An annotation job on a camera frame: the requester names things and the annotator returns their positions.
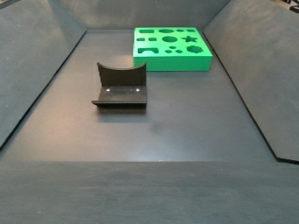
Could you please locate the black curved holder stand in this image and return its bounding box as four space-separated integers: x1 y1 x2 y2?
92 63 147 107

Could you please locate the green shape sorter block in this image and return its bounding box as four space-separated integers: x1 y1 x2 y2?
134 27 212 72

